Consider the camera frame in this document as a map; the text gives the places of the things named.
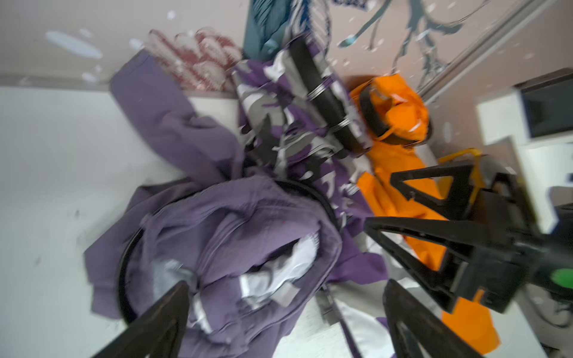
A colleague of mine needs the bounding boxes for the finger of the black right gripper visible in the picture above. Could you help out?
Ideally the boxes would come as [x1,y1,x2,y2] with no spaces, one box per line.
[364,217,488,313]
[390,163,474,219]

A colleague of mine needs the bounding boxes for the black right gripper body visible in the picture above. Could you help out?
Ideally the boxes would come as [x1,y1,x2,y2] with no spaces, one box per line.
[469,155,554,313]

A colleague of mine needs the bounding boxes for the black belt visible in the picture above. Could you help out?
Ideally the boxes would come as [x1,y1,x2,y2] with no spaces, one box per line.
[288,37,368,155]
[116,178,341,325]
[359,83,434,148]

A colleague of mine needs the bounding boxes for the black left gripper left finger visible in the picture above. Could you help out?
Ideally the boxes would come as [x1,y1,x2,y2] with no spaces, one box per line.
[94,281,190,358]

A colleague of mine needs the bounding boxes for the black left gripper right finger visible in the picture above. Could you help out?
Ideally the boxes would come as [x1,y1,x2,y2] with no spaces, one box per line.
[383,280,480,358]

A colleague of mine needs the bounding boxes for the black belt on orange trousers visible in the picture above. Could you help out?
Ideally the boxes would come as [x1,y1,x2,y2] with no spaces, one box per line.
[359,83,434,148]

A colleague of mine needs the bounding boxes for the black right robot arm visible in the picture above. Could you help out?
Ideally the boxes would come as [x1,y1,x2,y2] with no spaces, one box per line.
[364,160,572,313]

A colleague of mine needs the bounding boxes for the lilac purple trousers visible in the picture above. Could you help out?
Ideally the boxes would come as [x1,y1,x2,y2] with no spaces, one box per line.
[84,48,389,358]

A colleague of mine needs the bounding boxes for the black belt on camouflage trousers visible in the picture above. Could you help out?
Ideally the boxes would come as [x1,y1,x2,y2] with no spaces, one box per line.
[288,37,368,155]

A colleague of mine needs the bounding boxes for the orange trousers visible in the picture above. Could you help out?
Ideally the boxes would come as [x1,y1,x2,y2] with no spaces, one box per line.
[348,73,501,355]

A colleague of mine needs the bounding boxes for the purple camouflage trousers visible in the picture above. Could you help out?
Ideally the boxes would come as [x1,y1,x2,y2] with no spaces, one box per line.
[230,37,395,358]

